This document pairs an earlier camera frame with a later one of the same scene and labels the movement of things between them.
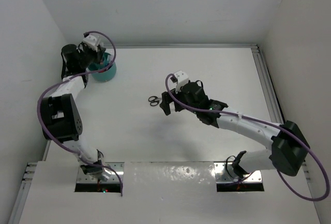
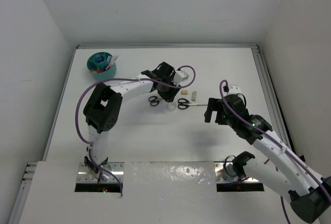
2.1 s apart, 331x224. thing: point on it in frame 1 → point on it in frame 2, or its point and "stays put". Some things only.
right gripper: x=165 y=104 → x=213 y=104
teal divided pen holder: x=107 y=60 stays put
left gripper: x=96 y=55 → x=169 y=96
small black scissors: x=154 y=100 stays put
